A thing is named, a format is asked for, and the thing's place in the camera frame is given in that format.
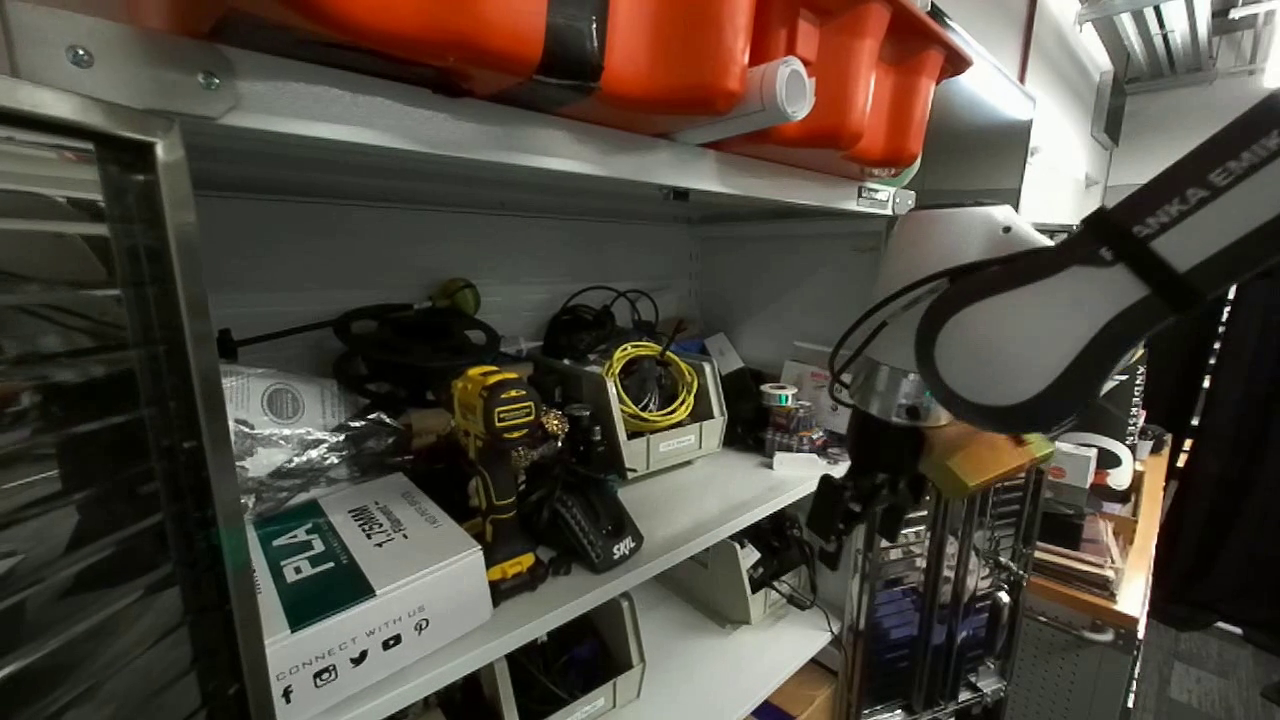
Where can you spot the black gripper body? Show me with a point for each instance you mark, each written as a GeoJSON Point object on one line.
{"type": "Point", "coordinates": [881, 463]}

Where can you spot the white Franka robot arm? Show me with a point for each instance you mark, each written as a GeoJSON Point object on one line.
{"type": "Point", "coordinates": [1052, 320]}

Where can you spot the grey tool bin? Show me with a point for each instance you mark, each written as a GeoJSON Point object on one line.
{"type": "Point", "coordinates": [667, 444]}

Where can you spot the cardboard box with blue tape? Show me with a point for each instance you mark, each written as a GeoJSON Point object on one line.
{"type": "Point", "coordinates": [805, 698]}

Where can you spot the white green PLA box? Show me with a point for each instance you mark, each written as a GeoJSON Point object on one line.
{"type": "Point", "coordinates": [365, 585]}

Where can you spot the white metal shelf unit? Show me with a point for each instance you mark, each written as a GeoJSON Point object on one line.
{"type": "Point", "coordinates": [695, 514]}

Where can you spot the grey storage bin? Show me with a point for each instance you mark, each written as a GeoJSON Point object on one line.
{"type": "Point", "coordinates": [592, 665]}
{"type": "Point", "coordinates": [719, 585]}

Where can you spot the large white tape roll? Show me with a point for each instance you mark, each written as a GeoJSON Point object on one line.
{"type": "Point", "coordinates": [1101, 463]}

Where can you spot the wooden table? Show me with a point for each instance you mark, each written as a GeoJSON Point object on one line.
{"type": "Point", "coordinates": [1115, 567]}

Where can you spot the black battery charger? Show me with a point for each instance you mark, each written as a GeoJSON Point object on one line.
{"type": "Point", "coordinates": [592, 523]}

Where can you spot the short orange plastic case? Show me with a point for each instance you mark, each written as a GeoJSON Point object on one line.
{"type": "Point", "coordinates": [860, 81]}

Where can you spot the white plastic tube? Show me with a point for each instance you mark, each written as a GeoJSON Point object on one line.
{"type": "Point", "coordinates": [755, 103]}

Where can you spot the long orange plastic case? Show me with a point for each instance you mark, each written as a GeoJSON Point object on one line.
{"type": "Point", "coordinates": [532, 46]}

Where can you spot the clear plastic bag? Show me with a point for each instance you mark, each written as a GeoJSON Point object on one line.
{"type": "Point", "coordinates": [300, 443]}

